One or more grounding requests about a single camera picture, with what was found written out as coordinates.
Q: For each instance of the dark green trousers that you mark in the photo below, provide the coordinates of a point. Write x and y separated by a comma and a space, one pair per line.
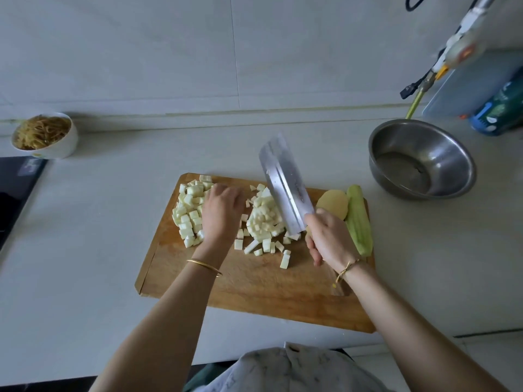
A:
204, 378

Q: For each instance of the wooden cutting board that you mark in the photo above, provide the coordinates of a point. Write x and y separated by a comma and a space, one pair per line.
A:
270, 298

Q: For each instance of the person's right hand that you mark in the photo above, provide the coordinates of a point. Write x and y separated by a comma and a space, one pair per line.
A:
331, 239

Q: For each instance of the pale green cabbage vegetable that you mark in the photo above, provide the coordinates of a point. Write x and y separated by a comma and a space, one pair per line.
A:
189, 209

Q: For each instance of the dark green bottle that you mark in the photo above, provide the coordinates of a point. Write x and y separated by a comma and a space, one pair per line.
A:
498, 110

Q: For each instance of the deep stainless steel bowl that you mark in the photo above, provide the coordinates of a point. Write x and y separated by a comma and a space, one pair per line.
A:
445, 147

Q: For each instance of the peeled green cucumber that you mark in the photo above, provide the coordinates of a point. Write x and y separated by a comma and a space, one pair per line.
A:
359, 220

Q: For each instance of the person's left hand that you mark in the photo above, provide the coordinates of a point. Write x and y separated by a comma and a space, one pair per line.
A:
222, 216

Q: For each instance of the peeled yellow potato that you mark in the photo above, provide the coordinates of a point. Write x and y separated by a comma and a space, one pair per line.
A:
333, 201

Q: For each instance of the pile of white diced vegetable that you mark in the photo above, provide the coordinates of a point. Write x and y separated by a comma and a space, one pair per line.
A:
263, 220

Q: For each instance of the white patterned garment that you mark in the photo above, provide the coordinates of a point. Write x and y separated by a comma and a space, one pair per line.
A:
286, 371

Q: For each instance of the person's right forearm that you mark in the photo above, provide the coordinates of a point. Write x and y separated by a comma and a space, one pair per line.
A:
421, 334

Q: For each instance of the gold bangle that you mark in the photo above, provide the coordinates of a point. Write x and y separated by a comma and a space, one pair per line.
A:
204, 266

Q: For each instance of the light blue plastic board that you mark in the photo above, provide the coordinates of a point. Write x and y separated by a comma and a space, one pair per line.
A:
470, 85

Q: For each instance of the white bowl of noodles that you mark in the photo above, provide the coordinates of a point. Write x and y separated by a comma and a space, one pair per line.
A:
45, 134

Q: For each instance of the black gas stove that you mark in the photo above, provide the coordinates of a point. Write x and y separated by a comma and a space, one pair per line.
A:
15, 196

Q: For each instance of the person's left forearm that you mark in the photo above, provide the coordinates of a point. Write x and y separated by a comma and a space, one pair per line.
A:
159, 330

